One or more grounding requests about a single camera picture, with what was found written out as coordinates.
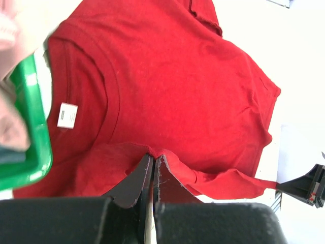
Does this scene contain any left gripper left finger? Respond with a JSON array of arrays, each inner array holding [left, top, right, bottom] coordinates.
[[100, 154, 154, 243]]

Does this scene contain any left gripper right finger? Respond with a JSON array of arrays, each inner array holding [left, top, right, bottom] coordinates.
[[153, 155, 203, 243]]

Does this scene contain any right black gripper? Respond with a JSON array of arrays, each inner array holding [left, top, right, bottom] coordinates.
[[276, 165, 324, 208]]

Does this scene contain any red t shirt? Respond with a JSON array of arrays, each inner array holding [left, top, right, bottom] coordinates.
[[13, 1, 280, 200]]

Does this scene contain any pink t shirt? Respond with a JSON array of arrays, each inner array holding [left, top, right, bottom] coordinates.
[[0, 0, 33, 150]]

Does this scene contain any green plastic bin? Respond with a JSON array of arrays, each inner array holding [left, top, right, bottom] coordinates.
[[1, 55, 53, 191]]

